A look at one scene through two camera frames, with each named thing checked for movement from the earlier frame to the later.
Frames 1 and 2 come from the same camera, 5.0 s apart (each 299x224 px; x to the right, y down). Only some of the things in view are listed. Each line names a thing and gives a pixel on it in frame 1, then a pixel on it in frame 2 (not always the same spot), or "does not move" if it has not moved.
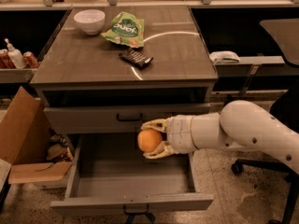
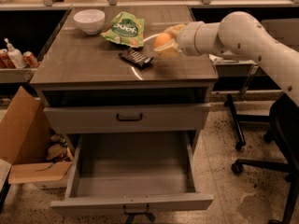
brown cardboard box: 24,134 does not move
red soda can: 30,60 does not move
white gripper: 179,133 -> 188,37
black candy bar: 136,58 does not move
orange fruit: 149,139 -> 162,38
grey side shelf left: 17,75 does not move
